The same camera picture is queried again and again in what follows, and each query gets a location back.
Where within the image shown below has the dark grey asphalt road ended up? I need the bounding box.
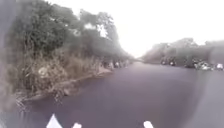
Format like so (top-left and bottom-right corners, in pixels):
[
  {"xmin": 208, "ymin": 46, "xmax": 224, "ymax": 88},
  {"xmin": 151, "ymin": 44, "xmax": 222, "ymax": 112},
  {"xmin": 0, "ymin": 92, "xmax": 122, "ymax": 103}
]
[{"xmin": 0, "ymin": 61, "xmax": 224, "ymax": 128}]

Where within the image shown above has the dense bushes and dry grass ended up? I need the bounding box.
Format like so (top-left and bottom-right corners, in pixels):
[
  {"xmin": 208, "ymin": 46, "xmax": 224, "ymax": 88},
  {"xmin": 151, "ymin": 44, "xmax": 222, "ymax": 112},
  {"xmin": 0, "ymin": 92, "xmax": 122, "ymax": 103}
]
[{"xmin": 0, "ymin": 0, "xmax": 137, "ymax": 112}]

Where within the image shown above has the robot's own part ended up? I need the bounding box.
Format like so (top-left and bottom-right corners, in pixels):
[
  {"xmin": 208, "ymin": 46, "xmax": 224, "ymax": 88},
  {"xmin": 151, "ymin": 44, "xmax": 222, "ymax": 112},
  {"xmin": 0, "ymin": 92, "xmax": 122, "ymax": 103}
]
[
  {"xmin": 71, "ymin": 122, "xmax": 83, "ymax": 128},
  {"xmin": 143, "ymin": 120, "xmax": 155, "ymax": 128}
]

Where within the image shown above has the distant row of trees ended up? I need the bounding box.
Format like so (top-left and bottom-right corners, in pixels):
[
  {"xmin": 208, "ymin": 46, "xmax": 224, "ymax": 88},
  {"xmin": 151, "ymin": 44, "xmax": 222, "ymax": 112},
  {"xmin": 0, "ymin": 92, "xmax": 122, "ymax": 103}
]
[{"xmin": 141, "ymin": 37, "xmax": 224, "ymax": 66}]

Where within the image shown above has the row of parked vehicles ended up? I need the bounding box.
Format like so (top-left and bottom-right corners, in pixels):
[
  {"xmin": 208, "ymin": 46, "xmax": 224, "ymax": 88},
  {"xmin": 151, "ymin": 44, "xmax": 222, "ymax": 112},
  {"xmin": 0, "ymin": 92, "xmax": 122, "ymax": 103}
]
[{"xmin": 159, "ymin": 57, "xmax": 224, "ymax": 72}]

